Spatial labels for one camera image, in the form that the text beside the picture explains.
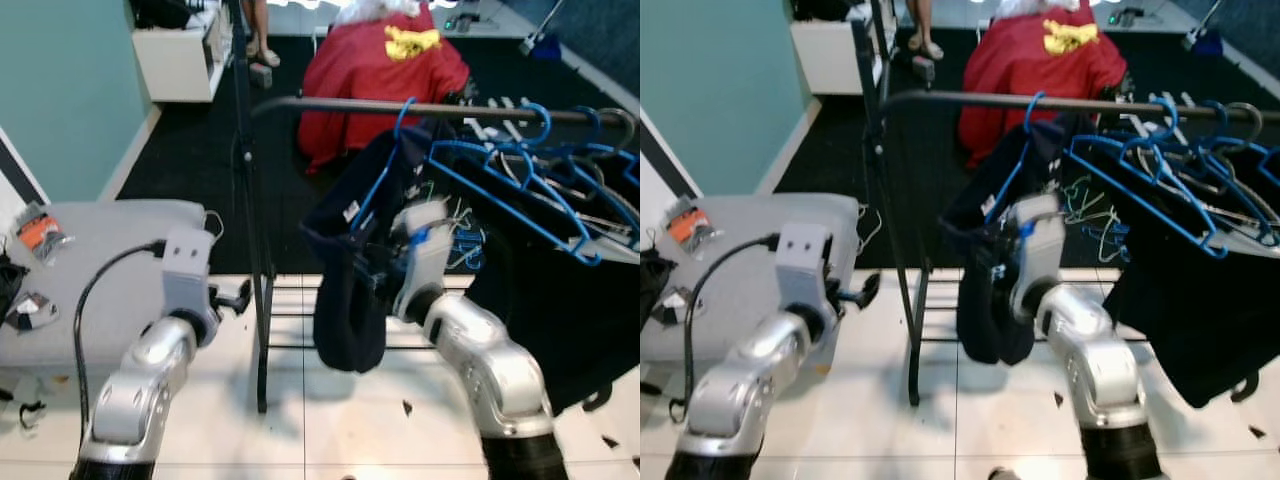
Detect grey metal hanger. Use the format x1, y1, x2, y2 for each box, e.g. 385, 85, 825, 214
605, 107, 639, 151
1228, 100, 1266, 146

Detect grey ottoman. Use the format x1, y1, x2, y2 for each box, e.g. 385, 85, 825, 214
0, 200, 216, 376
640, 195, 861, 366

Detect black shirt with gold print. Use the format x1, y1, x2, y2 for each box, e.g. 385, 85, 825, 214
1105, 140, 1280, 406
465, 150, 641, 416

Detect black metal clothes rack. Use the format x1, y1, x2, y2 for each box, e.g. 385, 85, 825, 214
855, 0, 1280, 406
228, 0, 641, 416

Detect orange pack in clear wrap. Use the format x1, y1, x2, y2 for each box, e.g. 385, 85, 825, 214
665, 198, 723, 253
15, 205, 73, 263

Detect small silver wrapped item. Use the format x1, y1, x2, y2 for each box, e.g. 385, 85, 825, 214
655, 285, 701, 321
5, 292, 59, 331

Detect red cloth with yellow print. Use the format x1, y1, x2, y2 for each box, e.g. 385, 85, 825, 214
297, 5, 471, 171
958, 0, 1129, 166

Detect white shelf unit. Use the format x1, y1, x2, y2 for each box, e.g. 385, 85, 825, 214
790, 15, 881, 96
132, 5, 233, 103

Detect person's bare legs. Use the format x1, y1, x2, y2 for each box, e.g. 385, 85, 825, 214
243, 0, 281, 69
905, 0, 944, 61

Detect white plastic bag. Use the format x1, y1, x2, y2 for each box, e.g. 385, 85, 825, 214
340, 0, 421, 26
995, 0, 1076, 21

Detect black backpack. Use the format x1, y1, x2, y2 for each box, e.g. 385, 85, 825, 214
792, 0, 871, 21
130, 0, 206, 29

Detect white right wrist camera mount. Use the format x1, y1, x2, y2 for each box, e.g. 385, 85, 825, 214
1010, 193, 1066, 316
392, 200, 453, 321

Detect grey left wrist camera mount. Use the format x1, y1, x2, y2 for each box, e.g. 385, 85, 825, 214
775, 222, 834, 313
160, 228, 216, 321

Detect light green wire hanger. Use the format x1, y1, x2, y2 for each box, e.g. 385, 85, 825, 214
445, 195, 476, 236
1062, 175, 1101, 226

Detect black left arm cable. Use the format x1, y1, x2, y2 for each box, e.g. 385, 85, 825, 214
72, 240, 166, 446
683, 233, 781, 421

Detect black strap bag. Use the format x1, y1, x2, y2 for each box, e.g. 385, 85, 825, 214
640, 250, 676, 326
0, 252, 26, 321

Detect blue floor tool with handle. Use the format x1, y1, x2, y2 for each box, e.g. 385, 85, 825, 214
518, 0, 563, 61
1183, 0, 1226, 56

